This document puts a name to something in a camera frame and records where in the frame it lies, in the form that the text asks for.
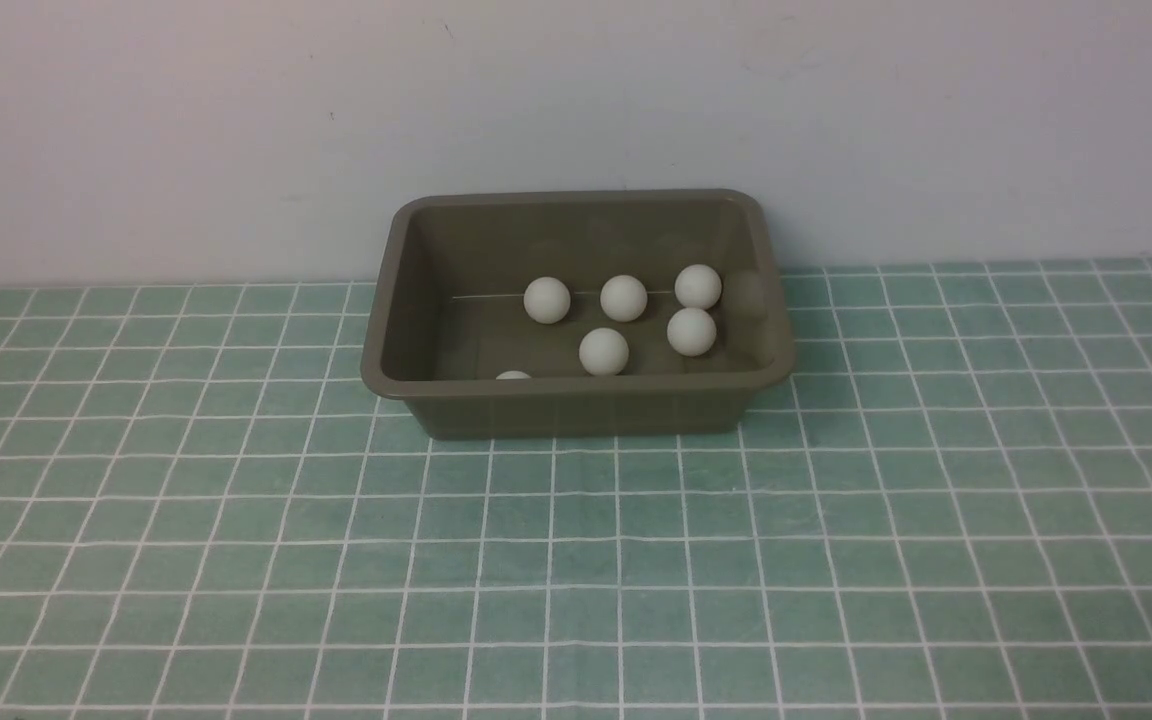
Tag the white DHS ping-pong ball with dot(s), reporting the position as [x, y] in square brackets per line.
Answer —
[603, 351]

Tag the white ping-pong ball logo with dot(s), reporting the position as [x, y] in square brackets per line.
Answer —
[547, 300]

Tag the brown plastic bin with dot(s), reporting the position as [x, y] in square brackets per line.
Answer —
[448, 313]

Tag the green checkered tablecloth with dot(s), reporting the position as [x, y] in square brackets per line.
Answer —
[944, 513]

